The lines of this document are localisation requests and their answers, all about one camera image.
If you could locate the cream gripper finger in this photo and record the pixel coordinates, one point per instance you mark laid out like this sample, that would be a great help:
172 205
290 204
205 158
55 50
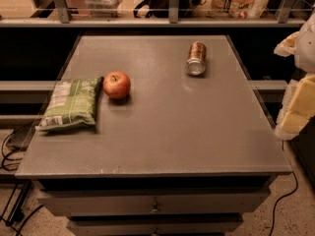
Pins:
288 46
298 108

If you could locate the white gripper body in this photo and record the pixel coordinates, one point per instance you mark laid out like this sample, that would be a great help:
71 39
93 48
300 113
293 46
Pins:
306 48

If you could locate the orange soda can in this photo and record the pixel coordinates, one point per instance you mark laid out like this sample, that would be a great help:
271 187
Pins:
196 61

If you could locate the black bag on shelf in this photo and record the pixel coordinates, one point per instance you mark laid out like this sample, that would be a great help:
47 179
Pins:
162 8

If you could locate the red apple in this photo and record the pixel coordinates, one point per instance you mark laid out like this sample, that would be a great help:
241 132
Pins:
116 85

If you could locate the grey cabinet upper drawer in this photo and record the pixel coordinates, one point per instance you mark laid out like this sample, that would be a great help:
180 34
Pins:
152 202

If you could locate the grey cabinet drawer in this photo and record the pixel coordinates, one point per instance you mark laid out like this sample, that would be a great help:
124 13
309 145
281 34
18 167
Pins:
152 202
155 226

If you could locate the green chip bag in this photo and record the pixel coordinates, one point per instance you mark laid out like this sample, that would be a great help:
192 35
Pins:
71 105

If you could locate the grey cabinet lower drawer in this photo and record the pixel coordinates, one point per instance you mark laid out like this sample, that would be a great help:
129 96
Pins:
155 226

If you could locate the grey metal shelf rail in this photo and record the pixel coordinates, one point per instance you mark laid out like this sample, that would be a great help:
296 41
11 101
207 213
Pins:
72 14

